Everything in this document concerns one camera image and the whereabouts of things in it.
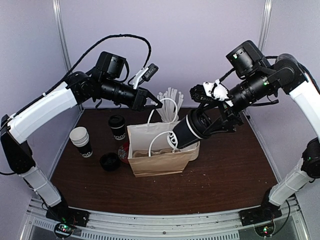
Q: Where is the black white paper cup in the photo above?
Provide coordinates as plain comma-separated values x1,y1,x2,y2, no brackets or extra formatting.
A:
110,124,126,141
166,115,202,149

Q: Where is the brown paper bag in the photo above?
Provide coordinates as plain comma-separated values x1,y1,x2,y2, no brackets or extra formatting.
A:
127,112,193,178

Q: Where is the stack of black lids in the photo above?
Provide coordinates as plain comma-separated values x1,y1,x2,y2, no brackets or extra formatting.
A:
99,152,121,172

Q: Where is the stack of paper cups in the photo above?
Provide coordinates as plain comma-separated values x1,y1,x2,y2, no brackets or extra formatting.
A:
69,126,93,158

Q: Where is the cardboard cup carrier tray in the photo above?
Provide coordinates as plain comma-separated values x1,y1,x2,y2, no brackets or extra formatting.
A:
132,148,176,158

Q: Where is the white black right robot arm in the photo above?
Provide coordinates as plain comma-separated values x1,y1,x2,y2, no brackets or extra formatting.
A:
202,40,320,221

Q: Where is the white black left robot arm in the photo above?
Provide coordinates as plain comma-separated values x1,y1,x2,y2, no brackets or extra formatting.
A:
0,51,162,222

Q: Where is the bundle of white wrapped straws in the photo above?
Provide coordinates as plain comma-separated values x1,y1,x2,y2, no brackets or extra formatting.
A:
157,87,184,123

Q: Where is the cream ceramic mug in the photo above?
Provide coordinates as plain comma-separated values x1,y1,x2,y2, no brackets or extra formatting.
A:
189,141,200,162

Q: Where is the red floral plate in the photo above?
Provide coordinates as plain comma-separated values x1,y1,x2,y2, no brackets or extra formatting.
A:
117,141,130,165

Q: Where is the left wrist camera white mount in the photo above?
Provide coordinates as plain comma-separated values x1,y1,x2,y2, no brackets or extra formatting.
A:
131,63,159,89

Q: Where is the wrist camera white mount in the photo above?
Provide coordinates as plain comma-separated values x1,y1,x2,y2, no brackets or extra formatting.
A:
131,63,159,89
189,79,231,104

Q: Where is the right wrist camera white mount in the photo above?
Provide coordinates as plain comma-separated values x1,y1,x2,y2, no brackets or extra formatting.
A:
189,79,231,104

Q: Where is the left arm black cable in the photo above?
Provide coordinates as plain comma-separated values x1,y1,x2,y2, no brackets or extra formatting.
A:
0,34,153,176

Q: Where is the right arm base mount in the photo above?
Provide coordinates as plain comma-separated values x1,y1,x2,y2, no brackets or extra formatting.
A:
239,198,282,238

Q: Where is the aluminium front rail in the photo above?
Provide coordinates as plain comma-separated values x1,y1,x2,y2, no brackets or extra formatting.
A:
18,197,311,240

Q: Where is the right aluminium wall post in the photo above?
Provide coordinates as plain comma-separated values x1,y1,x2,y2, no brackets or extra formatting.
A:
258,0,273,51

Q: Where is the aluminium wall post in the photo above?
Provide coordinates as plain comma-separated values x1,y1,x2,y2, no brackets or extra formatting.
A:
258,0,273,51
52,0,71,71

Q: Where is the left aluminium wall post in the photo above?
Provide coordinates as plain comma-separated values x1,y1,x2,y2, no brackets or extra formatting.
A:
52,0,71,71

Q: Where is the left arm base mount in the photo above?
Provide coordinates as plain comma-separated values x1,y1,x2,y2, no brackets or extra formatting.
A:
43,202,90,240

